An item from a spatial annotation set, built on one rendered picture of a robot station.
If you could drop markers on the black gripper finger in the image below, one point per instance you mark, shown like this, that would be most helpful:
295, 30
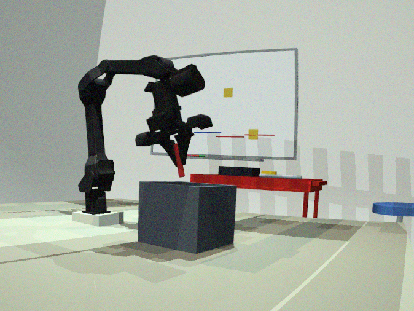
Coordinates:
169, 148
183, 141

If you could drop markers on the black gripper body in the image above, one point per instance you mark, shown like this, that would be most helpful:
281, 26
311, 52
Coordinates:
200, 120

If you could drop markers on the red peg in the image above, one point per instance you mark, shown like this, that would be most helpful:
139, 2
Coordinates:
178, 161

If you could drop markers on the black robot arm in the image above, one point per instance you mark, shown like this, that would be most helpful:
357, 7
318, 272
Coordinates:
99, 170

